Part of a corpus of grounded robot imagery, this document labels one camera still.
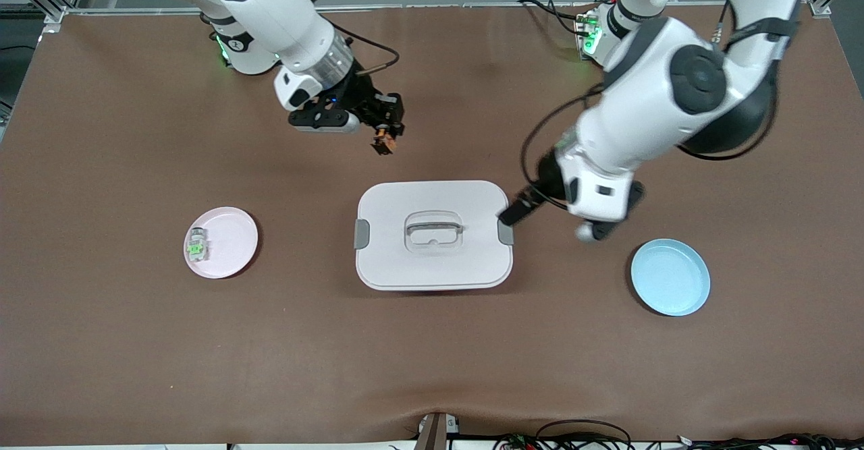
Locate white lidded box grey latches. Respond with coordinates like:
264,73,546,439
354,180,514,292

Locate light blue round plate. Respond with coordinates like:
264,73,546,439
630,238,711,317

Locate brown table mat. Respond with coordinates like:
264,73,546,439
0,1,864,447

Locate pink round plate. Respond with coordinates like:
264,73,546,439
184,206,259,279

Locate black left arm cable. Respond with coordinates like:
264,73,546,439
519,84,605,212

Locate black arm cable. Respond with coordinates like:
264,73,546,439
519,84,605,212
329,24,402,77

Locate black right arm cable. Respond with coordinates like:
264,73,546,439
329,24,402,77

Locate silver table edge rail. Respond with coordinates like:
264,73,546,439
51,1,831,18

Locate black left base cable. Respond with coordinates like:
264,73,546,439
517,0,598,38

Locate black looped cable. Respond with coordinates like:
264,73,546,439
535,419,633,450

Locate metal table edge bracket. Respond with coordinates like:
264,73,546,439
415,412,460,450

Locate tangled cable bundle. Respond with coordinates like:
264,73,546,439
493,432,864,450

